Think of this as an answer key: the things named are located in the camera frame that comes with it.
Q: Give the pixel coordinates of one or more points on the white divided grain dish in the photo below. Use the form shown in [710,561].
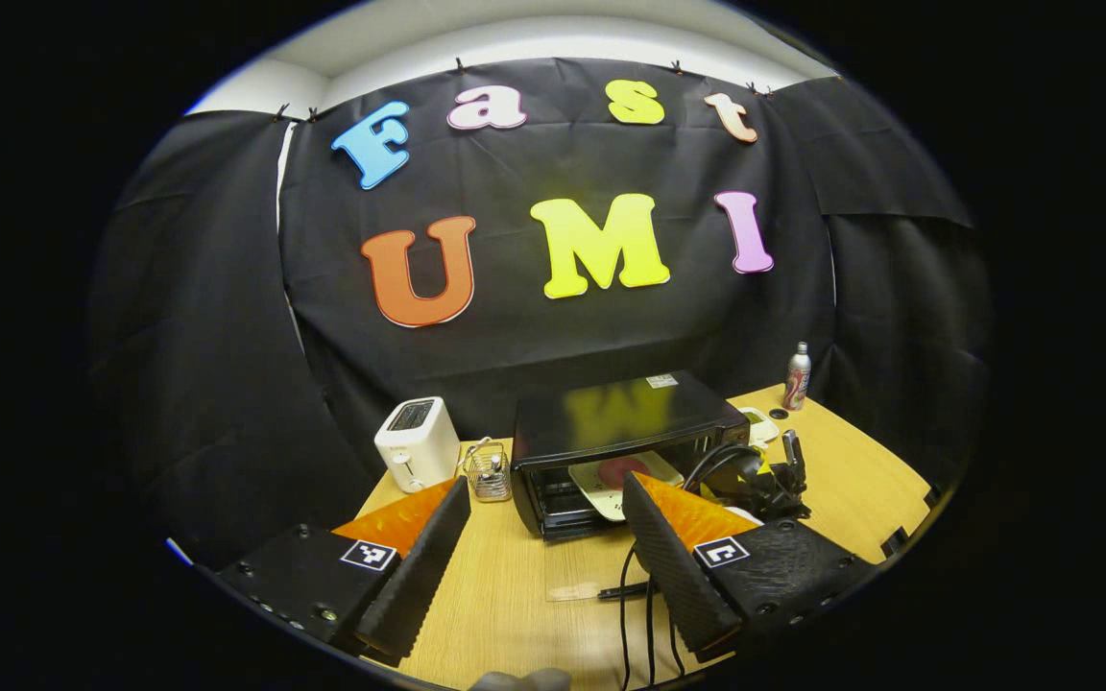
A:
[759,427]

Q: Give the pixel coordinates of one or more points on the silver spray bottle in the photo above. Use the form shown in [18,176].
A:
[797,379]

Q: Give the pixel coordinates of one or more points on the black backdrop cloth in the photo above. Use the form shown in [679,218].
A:
[515,182]

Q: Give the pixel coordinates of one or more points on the black electric oven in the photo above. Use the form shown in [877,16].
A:
[611,413]

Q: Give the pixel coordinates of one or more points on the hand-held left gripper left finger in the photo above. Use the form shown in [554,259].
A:
[419,576]

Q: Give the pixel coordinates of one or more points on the cream square plate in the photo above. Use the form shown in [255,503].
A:
[587,483]

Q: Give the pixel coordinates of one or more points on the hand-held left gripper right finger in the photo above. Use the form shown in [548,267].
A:
[678,576]

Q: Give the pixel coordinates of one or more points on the pink round food slice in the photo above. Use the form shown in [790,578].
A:
[618,468]

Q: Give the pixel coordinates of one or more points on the white toaster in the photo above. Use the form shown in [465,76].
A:
[419,446]

